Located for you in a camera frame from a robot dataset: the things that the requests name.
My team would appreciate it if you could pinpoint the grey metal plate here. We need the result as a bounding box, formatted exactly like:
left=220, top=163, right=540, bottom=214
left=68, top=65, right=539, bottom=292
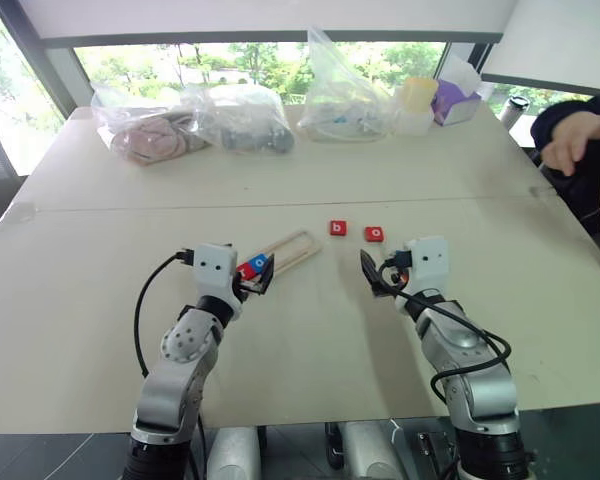
left=415, top=430, right=459, bottom=474

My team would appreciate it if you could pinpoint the silver rounded cylinder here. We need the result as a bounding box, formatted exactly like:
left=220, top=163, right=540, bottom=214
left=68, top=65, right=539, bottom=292
left=339, top=421, right=407, bottom=480
left=207, top=426, right=262, bottom=480

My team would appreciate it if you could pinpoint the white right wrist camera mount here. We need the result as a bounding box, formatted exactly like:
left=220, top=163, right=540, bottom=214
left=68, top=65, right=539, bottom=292
left=403, top=235, right=451, bottom=301

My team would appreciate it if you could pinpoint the black bracket under table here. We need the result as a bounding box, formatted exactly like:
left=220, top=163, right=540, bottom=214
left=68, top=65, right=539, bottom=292
left=324, top=422, right=347, bottom=470

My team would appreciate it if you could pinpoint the person's right hand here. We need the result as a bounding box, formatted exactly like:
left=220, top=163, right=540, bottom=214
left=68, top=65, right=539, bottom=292
left=541, top=110, right=600, bottom=177

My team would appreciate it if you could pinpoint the tall clear plastic bag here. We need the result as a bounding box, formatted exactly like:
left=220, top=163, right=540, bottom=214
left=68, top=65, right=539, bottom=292
left=296, top=27, right=402, bottom=145

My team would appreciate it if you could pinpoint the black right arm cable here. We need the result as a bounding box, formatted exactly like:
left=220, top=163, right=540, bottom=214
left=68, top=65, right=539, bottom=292
left=377, top=262, right=512, bottom=407

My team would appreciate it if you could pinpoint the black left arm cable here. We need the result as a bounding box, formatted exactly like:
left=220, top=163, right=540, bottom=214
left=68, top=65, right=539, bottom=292
left=133, top=248, right=197, bottom=379

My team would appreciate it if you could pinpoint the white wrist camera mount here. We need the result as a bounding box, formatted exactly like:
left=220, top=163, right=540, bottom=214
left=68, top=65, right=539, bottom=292
left=192, top=242, right=245, bottom=321
left=403, top=235, right=451, bottom=301

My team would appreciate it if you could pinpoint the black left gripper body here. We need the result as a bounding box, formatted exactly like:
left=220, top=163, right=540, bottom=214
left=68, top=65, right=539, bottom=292
left=231, top=273, right=261, bottom=301

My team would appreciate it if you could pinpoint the plastic bag with dark items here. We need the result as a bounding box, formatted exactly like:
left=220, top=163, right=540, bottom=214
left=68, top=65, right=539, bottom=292
left=181, top=82, right=298, bottom=156

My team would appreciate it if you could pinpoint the yellow and white plastic container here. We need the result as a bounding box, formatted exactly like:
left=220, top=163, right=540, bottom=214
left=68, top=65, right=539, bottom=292
left=393, top=75, right=441, bottom=137

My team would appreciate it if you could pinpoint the white roller blind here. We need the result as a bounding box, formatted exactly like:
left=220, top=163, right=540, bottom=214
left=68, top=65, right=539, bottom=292
left=15, top=0, right=520, bottom=49
left=481, top=0, right=600, bottom=96

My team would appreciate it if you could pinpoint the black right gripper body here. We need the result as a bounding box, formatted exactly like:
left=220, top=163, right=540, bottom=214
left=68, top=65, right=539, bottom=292
left=381, top=248, right=414, bottom=294

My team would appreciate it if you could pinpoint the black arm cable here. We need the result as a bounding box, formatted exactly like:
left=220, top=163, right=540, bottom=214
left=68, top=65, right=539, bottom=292
left=377, top=262, right=512, bottom=407
left=133, top=248, right=197, bottom=379

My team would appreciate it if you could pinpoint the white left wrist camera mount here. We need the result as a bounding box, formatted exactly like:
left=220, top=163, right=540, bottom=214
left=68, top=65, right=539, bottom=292
left=192, top=242, right=245, bottom=321

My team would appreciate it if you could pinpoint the light wooden letter tray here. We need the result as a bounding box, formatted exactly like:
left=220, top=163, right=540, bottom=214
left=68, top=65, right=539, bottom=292
left=239, top=228, right=324, bottom=282

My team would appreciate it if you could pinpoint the purple tissue box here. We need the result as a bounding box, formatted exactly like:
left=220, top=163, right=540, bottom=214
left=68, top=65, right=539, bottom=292
left=430, top=53, right=483, bottom=127

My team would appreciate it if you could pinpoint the plastic bag with pink items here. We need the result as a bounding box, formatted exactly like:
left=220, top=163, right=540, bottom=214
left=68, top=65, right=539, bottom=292
left=89, top=82, right=212, bottom=167

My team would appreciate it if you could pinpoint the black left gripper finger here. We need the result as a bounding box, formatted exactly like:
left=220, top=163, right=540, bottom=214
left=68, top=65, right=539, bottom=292
left=253, top=253, right=277, bottom=297

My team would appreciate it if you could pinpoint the grey tumbler with dark lid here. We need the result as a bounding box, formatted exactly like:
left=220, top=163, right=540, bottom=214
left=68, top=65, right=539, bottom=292
left=498, top=94, right=531, bottom=127

